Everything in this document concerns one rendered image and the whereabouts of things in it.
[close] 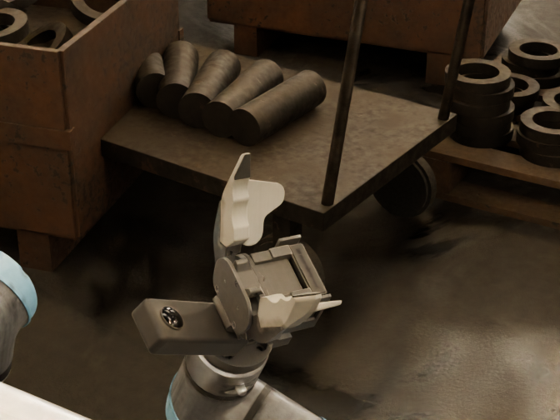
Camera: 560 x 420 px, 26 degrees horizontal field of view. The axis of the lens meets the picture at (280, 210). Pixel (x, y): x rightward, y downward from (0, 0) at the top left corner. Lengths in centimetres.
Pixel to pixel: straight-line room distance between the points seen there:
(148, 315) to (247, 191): 14
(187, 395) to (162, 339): 18
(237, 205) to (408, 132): 207
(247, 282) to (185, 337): 7
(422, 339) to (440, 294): 20
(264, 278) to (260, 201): 7
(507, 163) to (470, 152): 12
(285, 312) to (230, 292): 9
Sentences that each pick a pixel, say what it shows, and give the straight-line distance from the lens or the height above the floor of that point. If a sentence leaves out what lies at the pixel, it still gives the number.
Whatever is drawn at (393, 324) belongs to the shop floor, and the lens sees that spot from 295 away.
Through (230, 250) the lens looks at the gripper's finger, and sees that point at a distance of 110.
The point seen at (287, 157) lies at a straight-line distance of 298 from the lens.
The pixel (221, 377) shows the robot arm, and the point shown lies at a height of 97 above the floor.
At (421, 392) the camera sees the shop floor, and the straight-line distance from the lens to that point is 274.
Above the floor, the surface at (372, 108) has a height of 32.
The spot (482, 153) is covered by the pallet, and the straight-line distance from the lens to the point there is 345.
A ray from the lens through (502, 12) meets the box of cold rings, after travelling 438.
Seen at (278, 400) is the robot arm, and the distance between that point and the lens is 123.
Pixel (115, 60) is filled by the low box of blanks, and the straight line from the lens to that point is 314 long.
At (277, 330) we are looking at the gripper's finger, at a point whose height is 108.
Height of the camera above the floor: 167
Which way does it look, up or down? 29 degrees down
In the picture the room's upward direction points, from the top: straight up
